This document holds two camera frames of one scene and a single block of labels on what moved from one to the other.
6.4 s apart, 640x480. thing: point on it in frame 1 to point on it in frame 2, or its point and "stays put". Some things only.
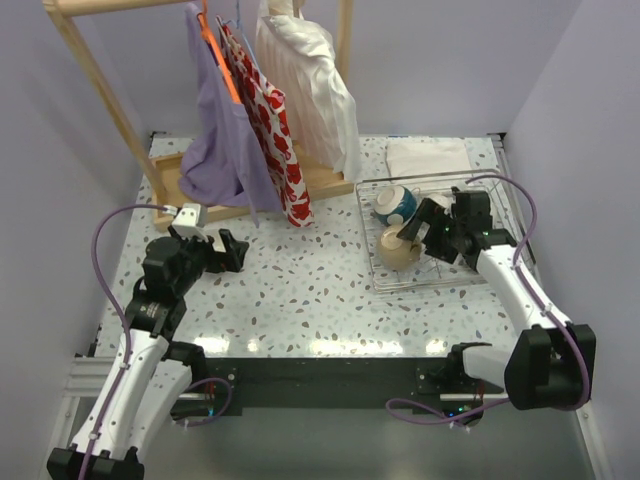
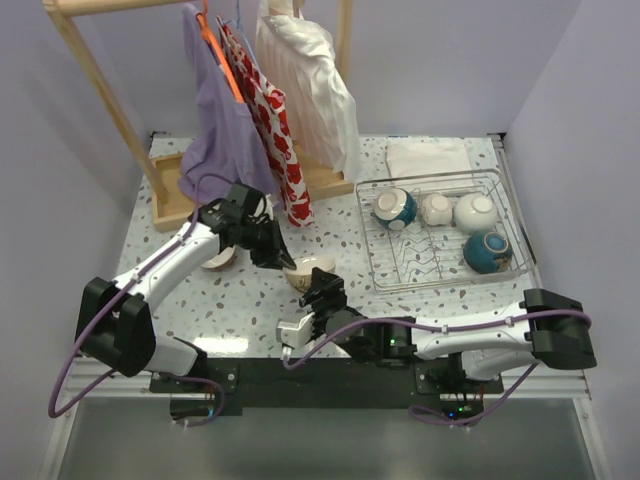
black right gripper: (432, 214) to (324, 287)
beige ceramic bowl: (395, 252) to (300, 278)
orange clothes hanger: (203, 16) stays put
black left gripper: (215, 251) to (261, 240)
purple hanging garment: (228, 165) stays put
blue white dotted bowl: (394, 204) stays put
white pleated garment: (297, 55) stays put
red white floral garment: (267, 105) stays put
